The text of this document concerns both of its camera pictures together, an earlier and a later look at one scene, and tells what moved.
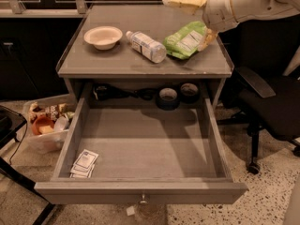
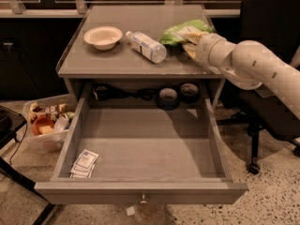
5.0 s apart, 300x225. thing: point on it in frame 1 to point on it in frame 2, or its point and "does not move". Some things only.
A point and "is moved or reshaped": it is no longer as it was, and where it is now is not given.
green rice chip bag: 185,40 is moved or reshaped
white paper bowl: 103,37 does not move
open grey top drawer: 145,156 does not move
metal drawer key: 143,202 does not move
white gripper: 217,10 to 206,50
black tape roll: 168,99 does not move
